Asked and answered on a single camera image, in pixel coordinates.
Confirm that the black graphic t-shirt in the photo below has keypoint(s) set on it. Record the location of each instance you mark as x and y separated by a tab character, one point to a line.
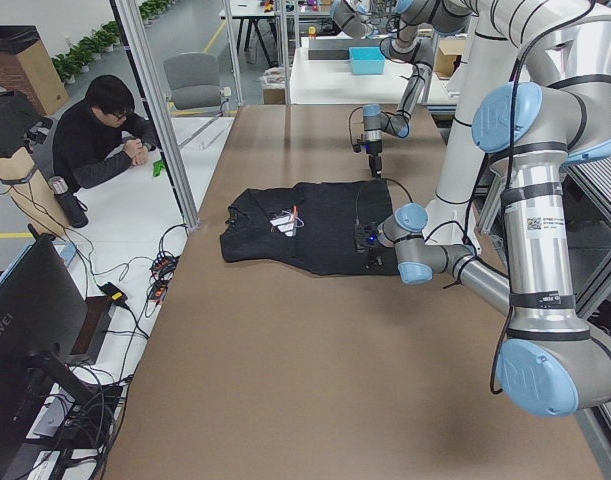
309	226

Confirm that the green handled reacher tool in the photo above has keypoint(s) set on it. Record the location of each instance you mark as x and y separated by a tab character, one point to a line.
158	167

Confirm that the black power adapter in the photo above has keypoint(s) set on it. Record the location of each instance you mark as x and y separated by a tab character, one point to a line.
117	295

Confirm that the black Huawei monitor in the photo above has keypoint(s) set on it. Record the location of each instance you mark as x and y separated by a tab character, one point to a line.
41	315

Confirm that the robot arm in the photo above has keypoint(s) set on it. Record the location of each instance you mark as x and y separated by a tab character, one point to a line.
535	101
400	80

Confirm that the brown cardboard box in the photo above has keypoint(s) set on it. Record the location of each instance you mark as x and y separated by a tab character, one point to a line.
26	66

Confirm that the grey office chair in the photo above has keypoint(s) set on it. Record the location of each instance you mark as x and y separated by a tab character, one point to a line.
194	82

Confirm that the blue plastic bin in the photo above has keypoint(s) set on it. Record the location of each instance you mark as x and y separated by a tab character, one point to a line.
367	60

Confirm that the seated person in black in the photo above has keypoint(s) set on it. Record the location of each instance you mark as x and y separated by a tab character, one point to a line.
101	136

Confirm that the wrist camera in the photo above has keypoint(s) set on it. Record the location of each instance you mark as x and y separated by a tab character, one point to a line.
363	237
358	146

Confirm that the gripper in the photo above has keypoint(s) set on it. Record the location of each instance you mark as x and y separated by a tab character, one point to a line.
374	248
373	148

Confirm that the black water bottle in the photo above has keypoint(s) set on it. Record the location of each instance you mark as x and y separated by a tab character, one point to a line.
74	212

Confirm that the aluminium frame post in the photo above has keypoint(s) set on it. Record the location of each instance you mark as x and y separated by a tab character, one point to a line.
133	37

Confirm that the red power strip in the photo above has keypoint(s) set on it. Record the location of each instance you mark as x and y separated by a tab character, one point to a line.
161	273

